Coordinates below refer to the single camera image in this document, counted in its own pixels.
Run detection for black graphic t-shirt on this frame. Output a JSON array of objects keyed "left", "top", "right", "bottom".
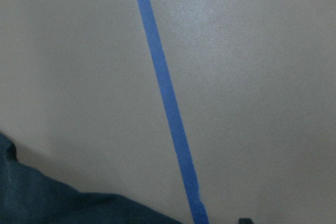
[{"left": 1, "top": 135, "right": 177, "bottom": 223}]

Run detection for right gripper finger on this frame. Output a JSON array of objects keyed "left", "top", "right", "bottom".
[{"left": 238, "top": 218, "right": 252, "bottom": 224}]

